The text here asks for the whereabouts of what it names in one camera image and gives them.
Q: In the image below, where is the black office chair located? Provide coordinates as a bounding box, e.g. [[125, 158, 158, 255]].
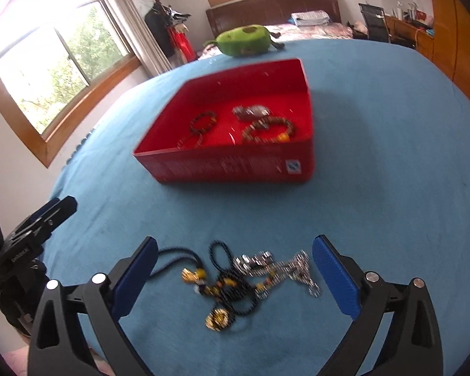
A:
[[358, 3, 392, 44]]

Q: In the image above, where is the silver link bracelet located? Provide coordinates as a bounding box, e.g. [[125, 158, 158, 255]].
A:
[[232, 104, 270, 121]]

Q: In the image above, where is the red tin box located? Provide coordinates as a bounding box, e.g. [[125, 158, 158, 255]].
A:
[[132, 58, 316, 185]]

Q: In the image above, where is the wooden desk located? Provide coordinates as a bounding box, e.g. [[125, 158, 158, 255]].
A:
[[384, 16, 435, 57]]

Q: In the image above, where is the black bead necklace gold pendant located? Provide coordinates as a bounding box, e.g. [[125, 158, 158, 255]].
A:
[[204, 240, 259, 333]]

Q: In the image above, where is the brown bead bracelet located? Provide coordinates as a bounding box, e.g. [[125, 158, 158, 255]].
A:
[[241, 115, 298, 144]]

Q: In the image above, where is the large wooden frame window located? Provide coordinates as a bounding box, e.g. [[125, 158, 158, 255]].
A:
[[0, 0, 139, 169]]

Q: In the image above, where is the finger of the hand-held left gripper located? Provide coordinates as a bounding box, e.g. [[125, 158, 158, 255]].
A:
[[31, 198, 62, 220], [8, 196, 78, 251]]

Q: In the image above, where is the multicolour bead bracelet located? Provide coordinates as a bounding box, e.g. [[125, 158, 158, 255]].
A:
[[189, 112, 217, 134]]

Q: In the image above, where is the bed with patterned quilt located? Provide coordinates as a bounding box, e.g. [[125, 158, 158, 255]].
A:
[[198, 23, 367, 59]]

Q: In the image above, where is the silver chain necklace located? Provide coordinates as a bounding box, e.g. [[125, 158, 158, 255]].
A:
[[233, 250, 322, 298]]

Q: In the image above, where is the green avocado plush toy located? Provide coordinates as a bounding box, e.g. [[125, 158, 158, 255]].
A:
[[204, 24, 286, 57]]

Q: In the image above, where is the blue table cloth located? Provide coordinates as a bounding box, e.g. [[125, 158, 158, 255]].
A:
[[43, 38, 470, 376]]

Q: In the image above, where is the black cord necklace gold pendant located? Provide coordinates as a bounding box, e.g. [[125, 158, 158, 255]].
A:
[[154, 245, 208, 285]]

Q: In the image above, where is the dark wooden bed headboard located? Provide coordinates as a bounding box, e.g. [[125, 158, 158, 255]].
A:
[[206, 0, 341, 38]]

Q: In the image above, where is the folded striped blanket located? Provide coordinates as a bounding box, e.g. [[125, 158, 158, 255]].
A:
[[290, 10, 330, 27]]

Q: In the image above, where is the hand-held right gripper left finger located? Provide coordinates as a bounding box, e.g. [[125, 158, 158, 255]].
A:
[[27, 237, 158, 376]]

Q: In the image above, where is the coat rack with clothes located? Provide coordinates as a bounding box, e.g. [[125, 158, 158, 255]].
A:
[[144, 0, 196, 65]]

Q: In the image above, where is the long beige curtain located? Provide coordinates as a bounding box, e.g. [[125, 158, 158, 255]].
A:
[[90, 0, 173, 77]]

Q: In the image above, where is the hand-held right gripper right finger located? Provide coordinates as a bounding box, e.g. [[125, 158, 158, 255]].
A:
[[312, 235, 443, 376]]

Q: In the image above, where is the wooden wardrobe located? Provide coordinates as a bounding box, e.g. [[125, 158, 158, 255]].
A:
[[427, 0, 470, 120]]

